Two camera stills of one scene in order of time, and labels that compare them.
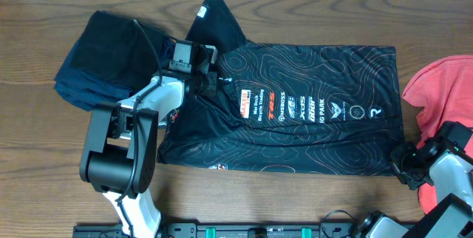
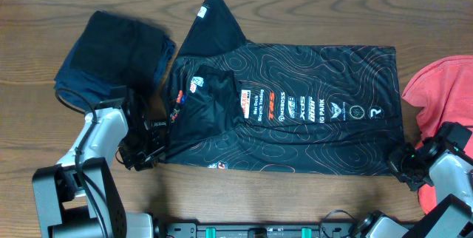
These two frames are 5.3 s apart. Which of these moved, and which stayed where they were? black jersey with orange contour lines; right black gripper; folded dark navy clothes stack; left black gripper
Moved: left black gripper
Stayed: black jersey with orange contour lines; folded dark navy clothes stack; right black gripper
